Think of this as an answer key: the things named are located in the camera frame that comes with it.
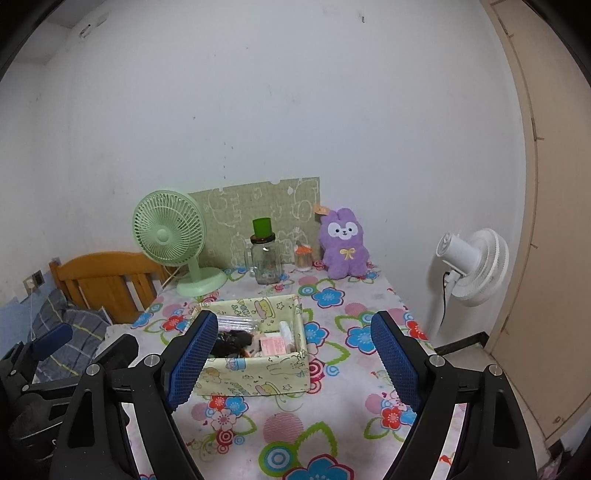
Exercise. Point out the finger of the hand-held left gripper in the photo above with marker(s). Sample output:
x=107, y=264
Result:
x=120, y=350
x=51, y=339

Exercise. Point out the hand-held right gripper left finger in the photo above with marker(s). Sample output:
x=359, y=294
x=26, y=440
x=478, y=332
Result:
x=191, y=360

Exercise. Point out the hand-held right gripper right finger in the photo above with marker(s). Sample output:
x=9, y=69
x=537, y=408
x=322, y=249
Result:
x=397, y=360

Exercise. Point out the black cloth bundle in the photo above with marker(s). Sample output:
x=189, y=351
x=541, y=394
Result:
x=231, y=344

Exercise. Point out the clear plastic packet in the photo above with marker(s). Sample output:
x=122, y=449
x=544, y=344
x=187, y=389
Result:
x=238, y=323

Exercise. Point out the yellow cartoon print storage box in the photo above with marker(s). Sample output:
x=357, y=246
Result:
x=258, y=374

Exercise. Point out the pink packet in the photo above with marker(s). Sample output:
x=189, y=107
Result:
x=272, y=345

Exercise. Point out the white tissue roll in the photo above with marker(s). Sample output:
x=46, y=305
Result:
x=286, y=334

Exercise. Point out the grey plaid blanket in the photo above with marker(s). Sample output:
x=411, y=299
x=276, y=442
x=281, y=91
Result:
x=78, y=327

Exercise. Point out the clear glass mug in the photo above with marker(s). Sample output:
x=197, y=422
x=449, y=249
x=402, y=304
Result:
x=248, y=264

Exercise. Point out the purple plush bunny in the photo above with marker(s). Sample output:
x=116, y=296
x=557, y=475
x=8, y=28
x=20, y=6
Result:
x=344, y=256

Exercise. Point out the glass jar with green lid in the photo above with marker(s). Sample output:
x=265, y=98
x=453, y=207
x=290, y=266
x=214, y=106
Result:
x=265, y=263

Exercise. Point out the white standing fan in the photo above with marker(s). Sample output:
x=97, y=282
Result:
x=482, y=265

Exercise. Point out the green desk fan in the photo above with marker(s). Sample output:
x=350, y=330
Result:
x=168, y=230

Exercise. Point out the small jar with orange lid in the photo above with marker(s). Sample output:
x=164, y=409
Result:
x=304, y=259

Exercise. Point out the green cartoon print board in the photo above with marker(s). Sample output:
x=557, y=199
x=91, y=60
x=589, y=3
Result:
x=258, y=196

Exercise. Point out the beige door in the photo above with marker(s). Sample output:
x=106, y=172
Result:
x=558, y=230

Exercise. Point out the wall socket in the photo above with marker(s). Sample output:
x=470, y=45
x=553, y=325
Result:
x=34, y=281

